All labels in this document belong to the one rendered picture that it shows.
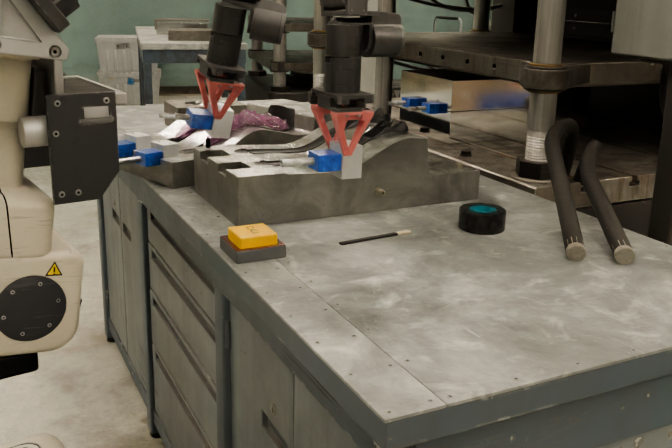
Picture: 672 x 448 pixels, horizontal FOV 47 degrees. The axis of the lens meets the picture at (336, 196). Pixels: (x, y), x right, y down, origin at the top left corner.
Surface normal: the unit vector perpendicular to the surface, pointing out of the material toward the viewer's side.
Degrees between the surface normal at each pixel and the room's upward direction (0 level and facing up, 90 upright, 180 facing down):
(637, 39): 90
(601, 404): 90
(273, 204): 90
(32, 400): 0
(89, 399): 0
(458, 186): 90
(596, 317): 0
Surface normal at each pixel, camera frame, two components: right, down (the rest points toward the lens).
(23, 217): 0.56, 0.23
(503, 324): 0.02, -0.96
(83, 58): 0.26, 0.26
